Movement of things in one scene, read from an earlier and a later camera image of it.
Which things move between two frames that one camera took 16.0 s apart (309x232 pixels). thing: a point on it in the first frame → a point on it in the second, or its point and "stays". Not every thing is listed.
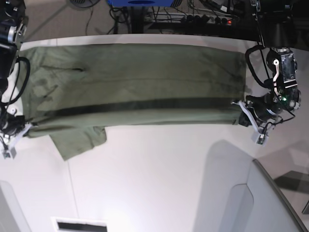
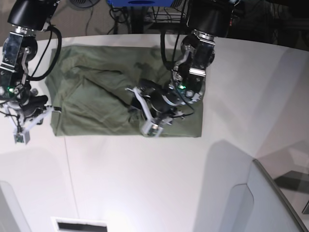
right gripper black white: [264, 112] → [160, 109]
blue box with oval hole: [140, 3] stays
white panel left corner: [12, 217] stays
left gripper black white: [12, 129] → [24, 112]
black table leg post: [137, 20] stays
